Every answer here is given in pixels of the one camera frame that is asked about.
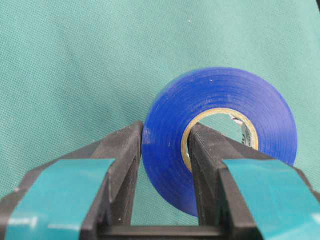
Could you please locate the green table cloth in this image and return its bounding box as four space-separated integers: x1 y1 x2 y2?
0 0 320 196

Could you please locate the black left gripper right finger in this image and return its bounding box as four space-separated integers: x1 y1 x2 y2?
188 123 320 240

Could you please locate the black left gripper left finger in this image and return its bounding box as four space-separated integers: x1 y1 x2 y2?
0 121 144 240

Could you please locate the blue tape roll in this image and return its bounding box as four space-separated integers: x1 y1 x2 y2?
141 67 298 216

